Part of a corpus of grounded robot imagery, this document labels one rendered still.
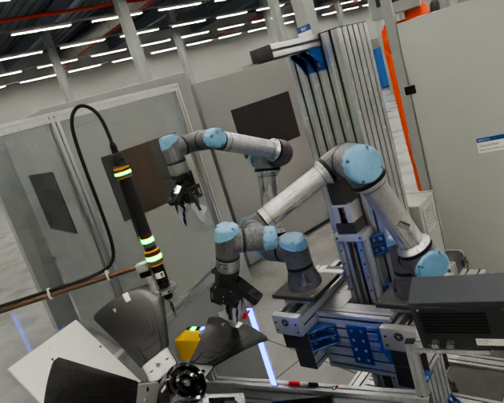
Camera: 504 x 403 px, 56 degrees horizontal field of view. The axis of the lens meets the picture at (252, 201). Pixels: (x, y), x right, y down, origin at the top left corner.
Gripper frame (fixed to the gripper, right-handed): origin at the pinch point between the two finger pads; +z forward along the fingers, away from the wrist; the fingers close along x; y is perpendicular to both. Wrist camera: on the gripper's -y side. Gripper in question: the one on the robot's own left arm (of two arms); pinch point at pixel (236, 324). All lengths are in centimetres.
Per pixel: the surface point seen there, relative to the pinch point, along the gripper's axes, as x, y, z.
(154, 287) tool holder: 25.4, 11.1, -25.3
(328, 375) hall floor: -129, 7, 127
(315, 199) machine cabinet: -412, 118, 121
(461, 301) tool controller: -7, -65, -23
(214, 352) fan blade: 14.0, 0.2, 1.3
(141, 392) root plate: 40.3, 6.5, -2.8
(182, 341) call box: -8.8, 29.4, 22.8
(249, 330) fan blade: -0.6, -4.5, 1.6
